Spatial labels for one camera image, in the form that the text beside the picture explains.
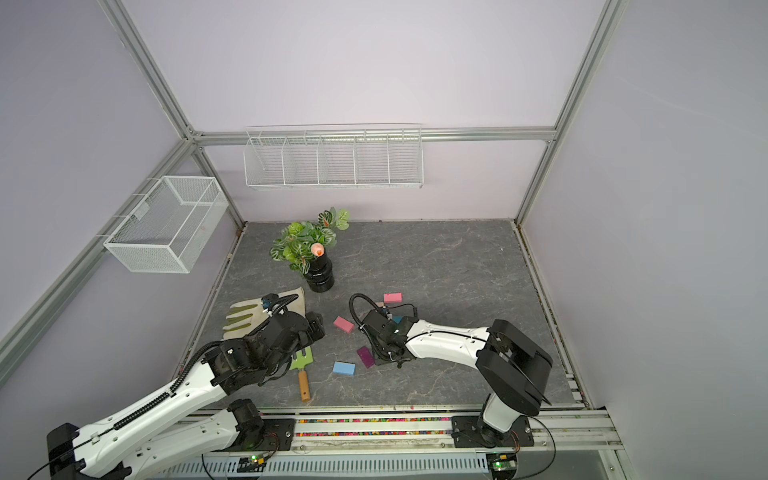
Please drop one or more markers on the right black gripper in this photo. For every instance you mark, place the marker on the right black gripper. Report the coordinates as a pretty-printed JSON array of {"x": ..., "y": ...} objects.
[{"x": 378, "y": 359}]

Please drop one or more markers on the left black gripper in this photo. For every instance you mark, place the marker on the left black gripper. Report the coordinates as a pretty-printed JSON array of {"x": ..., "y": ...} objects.
[{"x": 310, "y": 338}]

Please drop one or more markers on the purple block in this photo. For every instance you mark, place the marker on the purple block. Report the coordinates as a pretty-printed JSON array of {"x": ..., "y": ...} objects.
[{"x": 366, "y": 357}]

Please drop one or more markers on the pink block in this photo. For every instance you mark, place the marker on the pink block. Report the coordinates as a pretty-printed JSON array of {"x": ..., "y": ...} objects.
[
  {"x": 393, "y": 298},
  {"x": 344, "y": 325}
]

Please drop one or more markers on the light blue block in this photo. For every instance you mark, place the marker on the light blue block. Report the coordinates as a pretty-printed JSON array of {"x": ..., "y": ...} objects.
[{"x": 344, "y": 368}]

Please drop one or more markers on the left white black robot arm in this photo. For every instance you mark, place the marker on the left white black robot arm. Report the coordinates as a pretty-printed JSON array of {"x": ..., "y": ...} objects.
[{"x": 143, "y": 439}]

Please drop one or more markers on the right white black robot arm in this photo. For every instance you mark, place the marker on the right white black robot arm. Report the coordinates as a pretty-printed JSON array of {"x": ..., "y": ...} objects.
[{"x": 515, "y": 368}]

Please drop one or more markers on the beige garden glove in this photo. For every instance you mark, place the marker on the beige garden glove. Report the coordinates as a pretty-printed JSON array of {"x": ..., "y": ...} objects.
[{"x": 245, "y": 316}]

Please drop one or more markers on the green artificial plant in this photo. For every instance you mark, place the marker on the green artificial plant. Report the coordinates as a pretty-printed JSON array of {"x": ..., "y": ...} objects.
[{"x": 301, "y": 243}]

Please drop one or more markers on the green garden fork wooden handle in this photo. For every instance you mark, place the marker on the green garden fork wooden handle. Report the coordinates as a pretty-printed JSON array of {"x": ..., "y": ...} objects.
[{"x": 300, "y": 361}]

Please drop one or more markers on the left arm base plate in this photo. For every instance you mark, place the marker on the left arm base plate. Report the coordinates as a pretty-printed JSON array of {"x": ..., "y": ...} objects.
[{"x": 275, "y": 435}]

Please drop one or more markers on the white slotted cable duct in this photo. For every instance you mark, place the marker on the white slotted cable duct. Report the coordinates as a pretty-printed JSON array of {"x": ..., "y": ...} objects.
[{"x": 330, "y": 466}]

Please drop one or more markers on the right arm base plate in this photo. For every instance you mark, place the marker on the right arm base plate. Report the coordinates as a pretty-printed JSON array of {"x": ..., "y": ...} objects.
[{"x": 472, "y": 432}]

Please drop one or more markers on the white wire basket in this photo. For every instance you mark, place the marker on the white wire basket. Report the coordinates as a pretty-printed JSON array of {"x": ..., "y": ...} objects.
[{"x": 167, "y": 230}]

